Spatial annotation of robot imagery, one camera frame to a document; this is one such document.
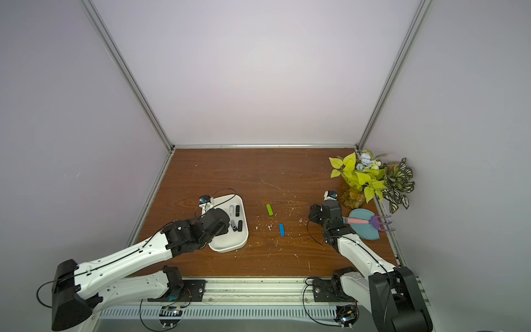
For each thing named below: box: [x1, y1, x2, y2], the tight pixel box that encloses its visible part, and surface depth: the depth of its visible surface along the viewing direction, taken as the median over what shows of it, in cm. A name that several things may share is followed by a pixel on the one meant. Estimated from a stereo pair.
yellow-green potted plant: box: [328, 149, 389, 209], surface depth 81 cm
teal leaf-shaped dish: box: [348, 208, 380, 241], surface depth 94 cm
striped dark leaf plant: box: [381, 157, 415, 214], surface depth 77 cm
